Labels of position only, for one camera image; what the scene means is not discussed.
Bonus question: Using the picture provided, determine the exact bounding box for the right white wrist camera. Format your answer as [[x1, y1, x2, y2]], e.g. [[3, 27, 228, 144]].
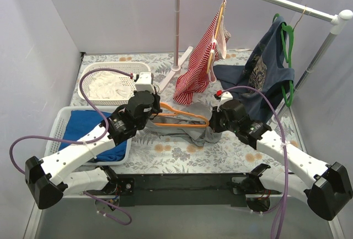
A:
[[214, 90, 233, 111]]

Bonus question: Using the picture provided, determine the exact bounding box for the white basket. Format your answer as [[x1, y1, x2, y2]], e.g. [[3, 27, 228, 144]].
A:
[[78, 62, 151, 106], [50, 106, 131, 166]]

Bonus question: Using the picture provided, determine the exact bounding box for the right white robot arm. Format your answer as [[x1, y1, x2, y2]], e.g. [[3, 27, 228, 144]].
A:
[[210, 92, 352, 221]]

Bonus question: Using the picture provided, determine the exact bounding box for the blue garment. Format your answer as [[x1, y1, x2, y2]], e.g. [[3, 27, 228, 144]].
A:
[[63, 110, 127, 163]]

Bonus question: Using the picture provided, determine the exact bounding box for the navy blue printed tank top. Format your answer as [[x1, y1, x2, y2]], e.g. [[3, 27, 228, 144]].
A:
[[213, 27, 283, 123]]

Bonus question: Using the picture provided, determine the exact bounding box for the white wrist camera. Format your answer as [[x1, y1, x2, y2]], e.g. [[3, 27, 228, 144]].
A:
[[214, 90, 233, 111], [135, 71, 155, 94]]

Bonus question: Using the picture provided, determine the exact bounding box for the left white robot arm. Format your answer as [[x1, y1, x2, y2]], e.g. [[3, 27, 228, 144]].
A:
[[25, 91, 161, 210]]

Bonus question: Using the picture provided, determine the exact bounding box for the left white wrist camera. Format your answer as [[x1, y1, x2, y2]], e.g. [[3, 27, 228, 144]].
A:
[[135, 71, 155, 94]]

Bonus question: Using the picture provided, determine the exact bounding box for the white clothes rack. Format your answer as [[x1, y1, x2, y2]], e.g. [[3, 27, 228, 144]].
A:
[[160, 0, 352, 98]]

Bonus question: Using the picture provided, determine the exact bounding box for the green plastic hanger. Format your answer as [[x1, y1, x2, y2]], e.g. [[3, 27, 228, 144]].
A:
[[270, 13, 295, 107]]

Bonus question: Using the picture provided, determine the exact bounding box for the yellow plastic hanger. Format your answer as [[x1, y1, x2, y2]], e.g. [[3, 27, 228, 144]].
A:
[[206, 0, 227, 75]]

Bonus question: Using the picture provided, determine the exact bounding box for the white garment in basket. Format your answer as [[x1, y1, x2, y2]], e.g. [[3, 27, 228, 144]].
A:
[[85, 71, 134, 100]]

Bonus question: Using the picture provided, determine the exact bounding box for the red white striped tank top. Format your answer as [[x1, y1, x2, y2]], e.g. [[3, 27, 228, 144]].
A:
[[173, 0, 231, 105]]

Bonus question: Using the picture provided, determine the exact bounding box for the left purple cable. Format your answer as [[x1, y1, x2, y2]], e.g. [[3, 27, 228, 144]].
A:
[[9, 67, 138, 226]]

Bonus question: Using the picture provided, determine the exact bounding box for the white basket at front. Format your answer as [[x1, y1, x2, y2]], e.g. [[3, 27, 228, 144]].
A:
[[50, 106, 131, 166]]

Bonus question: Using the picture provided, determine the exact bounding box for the grey tank top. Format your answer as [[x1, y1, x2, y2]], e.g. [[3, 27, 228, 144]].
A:
[[146, 115, 222, 147]]

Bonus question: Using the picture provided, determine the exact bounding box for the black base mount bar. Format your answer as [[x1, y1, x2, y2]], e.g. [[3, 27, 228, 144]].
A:
[[93, 171, 274, 209]]

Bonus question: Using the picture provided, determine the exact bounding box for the white basket at back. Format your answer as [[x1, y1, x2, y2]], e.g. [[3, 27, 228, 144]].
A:
[[78, 62, 151, 106]]

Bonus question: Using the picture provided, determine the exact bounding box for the orange plastic hanger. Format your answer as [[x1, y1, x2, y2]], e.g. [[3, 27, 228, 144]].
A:
[[153, 102, 209, 128]]

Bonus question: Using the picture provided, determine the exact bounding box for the floral table cloth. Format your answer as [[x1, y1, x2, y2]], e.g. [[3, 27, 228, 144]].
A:
[[70, 49, 306, 174]]

